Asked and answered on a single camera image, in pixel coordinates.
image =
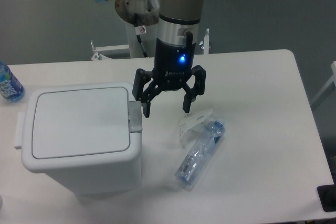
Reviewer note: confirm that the blue labelled water bottle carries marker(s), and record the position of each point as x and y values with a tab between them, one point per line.
11	88

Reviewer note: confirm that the white plastic trash can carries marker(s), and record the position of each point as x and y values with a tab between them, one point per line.
79	136

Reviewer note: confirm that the white furniture frame right edge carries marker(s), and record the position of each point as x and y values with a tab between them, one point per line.
324	91

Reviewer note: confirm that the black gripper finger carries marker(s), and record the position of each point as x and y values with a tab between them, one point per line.
198	88
145	89

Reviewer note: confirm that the black table clamp device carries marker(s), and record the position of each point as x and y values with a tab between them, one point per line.
327	197

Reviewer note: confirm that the grey trash can push button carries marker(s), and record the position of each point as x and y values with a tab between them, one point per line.
135	116

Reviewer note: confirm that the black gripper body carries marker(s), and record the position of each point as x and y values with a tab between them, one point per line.
172	65

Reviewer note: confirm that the crushed clear plastic bottle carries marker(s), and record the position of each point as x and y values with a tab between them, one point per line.
200	153

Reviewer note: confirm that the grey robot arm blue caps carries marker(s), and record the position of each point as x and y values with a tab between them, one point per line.
178	23

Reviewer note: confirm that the crumpled clear plastic wrapper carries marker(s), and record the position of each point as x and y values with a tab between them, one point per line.
192	125

